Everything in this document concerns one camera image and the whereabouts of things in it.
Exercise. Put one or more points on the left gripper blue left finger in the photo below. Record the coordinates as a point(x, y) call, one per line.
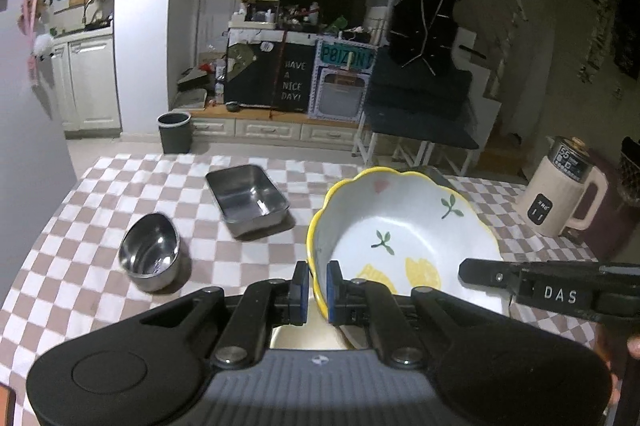
point(298, 294)

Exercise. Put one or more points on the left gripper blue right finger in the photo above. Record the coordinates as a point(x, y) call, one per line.
point(336, 294)

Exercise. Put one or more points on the yellow-rimmed lemon bowl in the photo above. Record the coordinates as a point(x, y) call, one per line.
point(402, 230)

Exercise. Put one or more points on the square steel tray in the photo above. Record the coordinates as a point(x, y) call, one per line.
point(247, 199)
point(435, 175)

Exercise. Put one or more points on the maroon seat cushion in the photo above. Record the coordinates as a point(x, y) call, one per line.
point(615, 221)

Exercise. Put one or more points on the cream electric kettle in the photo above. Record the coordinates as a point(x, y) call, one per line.
point(560, 182)

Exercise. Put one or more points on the round steel bowl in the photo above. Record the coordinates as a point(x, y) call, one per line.
point(150, 253)

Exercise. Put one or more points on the dark blue cushioned bench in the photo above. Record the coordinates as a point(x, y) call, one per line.
point(429, 104)

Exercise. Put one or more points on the dark grey trash bin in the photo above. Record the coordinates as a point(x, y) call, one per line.
point(175, 132)

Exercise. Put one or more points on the black have a nice day sign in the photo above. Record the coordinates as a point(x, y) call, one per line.
point(295, 79)

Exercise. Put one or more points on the poizon cardboard box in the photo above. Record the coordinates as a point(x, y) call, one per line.
point(341, 78)

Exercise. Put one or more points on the checkered tablecloth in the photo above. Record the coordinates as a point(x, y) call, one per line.
point(70, 282)

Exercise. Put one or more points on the black vest on stand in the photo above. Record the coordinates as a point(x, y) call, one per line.
point(422, 31)

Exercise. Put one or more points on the white shelf rack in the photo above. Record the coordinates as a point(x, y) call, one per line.
point(254, 14)

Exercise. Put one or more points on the white kitchen cabinet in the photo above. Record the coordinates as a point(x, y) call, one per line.
point(84, 76)

